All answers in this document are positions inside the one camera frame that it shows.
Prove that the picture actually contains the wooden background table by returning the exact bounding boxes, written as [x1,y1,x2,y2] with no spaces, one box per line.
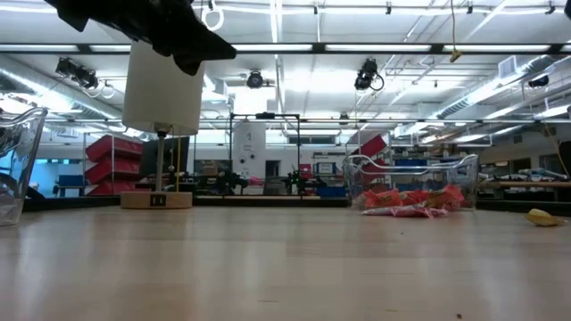
[479,180,571,189]

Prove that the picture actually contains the black round ceiling device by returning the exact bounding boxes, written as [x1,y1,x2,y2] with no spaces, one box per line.
[245,70,265,89]

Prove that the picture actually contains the white cylinder lamp wooden base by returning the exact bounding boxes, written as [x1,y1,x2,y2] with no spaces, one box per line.
[120,12,209,210]

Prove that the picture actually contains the black monitor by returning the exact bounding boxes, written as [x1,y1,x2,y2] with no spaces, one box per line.
[141,136,191,179]

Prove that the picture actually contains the white cable loop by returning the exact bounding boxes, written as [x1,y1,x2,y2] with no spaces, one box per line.
[200,0,225,33]

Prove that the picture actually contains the tilted red storage bin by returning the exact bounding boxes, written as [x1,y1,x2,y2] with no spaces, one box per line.
[350,135,388,157]

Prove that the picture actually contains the black metal background frame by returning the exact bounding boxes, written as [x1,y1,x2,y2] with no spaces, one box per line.
[228,112,302,185]

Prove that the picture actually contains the white cylinder column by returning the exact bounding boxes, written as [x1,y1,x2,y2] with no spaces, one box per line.
[231,120,268,180]

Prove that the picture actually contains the yellow candy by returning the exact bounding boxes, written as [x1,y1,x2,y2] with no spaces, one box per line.
[525,208,567,227]

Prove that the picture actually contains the blue background bench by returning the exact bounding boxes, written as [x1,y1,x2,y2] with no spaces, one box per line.
[53,174,86,197]

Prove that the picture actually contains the clear plastic bin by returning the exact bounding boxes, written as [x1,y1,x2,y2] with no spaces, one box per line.
[342,153,481,210]
[0,106,49,226]

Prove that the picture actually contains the black overhead frame beam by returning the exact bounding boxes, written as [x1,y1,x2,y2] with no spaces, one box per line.
[0,43,571,55]

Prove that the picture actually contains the white ceiling vent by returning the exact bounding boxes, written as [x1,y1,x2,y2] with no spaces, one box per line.
[498,55,518,80]

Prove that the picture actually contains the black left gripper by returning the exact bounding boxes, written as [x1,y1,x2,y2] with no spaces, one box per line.
[44,0,237,77]

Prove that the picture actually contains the black overhead camera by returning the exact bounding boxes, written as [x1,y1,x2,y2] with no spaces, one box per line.
[354,57,385,93]

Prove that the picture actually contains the yellow hanging cable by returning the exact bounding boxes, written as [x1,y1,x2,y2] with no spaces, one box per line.
[449,0,463,63]

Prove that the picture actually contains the black ceiling spotlights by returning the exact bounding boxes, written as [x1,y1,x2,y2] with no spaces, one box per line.
[54,56,100,90]

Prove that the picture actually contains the blue storage bin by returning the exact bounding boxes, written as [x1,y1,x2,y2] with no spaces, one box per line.
[317,185,349,199]

